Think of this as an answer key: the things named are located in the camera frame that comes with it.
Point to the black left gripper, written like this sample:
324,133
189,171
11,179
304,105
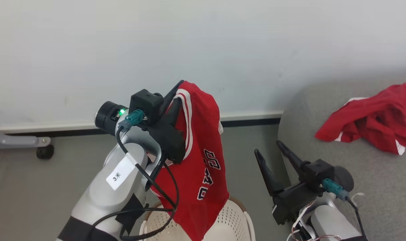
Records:
169,140

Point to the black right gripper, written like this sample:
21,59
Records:
293,201

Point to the red basketball jersey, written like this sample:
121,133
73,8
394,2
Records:
203,134

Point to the red shorts with white stripes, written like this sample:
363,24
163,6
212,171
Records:
377,120

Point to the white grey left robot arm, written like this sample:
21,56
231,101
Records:
102,197

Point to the grey fabric sofa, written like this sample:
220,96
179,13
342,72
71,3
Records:
374,190

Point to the white and black baseboard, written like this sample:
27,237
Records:
250,117

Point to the white perforated laundry basket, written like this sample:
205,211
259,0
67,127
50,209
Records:
231,221

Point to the black caster wheel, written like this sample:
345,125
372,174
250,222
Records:
45,152

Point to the grey metal stand leg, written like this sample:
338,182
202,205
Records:
12,140

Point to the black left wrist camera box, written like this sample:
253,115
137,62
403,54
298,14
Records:
146,103

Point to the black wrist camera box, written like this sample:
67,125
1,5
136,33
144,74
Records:
318,172
146,103

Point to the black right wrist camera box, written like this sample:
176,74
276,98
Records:
318,172

